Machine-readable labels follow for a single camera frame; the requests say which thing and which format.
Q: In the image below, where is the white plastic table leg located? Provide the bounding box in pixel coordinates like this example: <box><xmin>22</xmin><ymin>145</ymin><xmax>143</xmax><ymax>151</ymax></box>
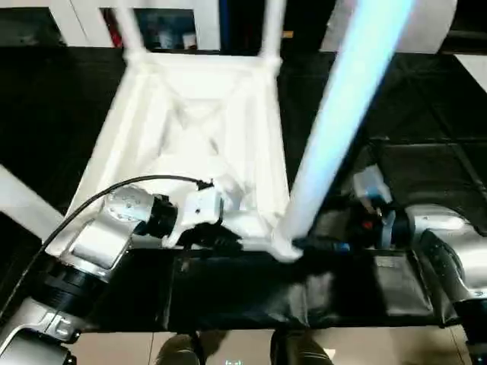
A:
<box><xmin>273</xmin><ymin>0</ymin><xmax>419</xmax><ymax>263</ymax></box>
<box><xmin>260</xmin><ymin>0</ymin><xmax>288</xmax><ymax>64</ymax></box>
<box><xmin>113</xmin><ymin>0</ymin><xmax>148</xmax><ymax>58</ymax></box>
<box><xmin>0</xmin><ymin>163</ymin><xmax>65</xmax><ymax>244</ymax></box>

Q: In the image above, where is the dark right robot foot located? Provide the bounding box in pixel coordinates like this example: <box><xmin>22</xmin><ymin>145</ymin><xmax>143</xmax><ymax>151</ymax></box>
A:
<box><xmin>269</xmin><ymin>330</ymin><xmax>332</xmax><ymax>365</ymax></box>

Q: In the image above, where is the dark robot foot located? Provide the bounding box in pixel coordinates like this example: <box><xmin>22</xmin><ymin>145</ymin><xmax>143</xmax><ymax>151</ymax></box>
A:
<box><xmin>155</xmin><ymin>333</ymin><xmax>205</xmax><ymax>365</ymax></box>
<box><xmin>269</xmin><ymin>330</ymin><xmax>332</xmax><ymax>365</ymax></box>

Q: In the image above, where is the dark left robot foot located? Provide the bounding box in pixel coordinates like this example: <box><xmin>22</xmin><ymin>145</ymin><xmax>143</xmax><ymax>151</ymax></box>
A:
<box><xmin>155</xmin><ymin>333</ymin><xmax>205</xmax><ymax>365</ymax></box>

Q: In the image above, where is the white flat board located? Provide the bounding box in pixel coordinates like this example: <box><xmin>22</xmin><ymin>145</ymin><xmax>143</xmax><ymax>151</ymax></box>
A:
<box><xmin>454</xmin><ymin>52</ymin><xmax>487</xmax><ymax>94</ymax></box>

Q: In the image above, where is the white curved plastic panel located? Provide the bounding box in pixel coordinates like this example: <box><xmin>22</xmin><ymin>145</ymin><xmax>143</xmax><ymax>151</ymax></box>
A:
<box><xmin>321</xmin><ymin>0</ymin><xmax>457</xmax><ymax>54</ymax></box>

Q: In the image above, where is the white glass-door cabinet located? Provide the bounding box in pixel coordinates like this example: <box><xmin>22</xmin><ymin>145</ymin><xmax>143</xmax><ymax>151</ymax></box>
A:
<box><xmin>49</xmin><ymin>0</ymin><xmax>221</xmax><ymax>50</ymax></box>

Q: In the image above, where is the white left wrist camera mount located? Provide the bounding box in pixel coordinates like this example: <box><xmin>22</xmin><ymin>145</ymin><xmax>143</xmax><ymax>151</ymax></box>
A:
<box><xmin>165</xmin><ymin>188</ymin><xmax>225</xmax><ymax>248</ymax></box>

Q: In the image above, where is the black left wrist camera cable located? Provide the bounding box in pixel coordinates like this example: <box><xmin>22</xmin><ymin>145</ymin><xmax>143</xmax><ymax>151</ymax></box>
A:
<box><xmin>0</xmin><ymin>173</ymin><xmax>214</xmax><ymax>316</ymax></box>

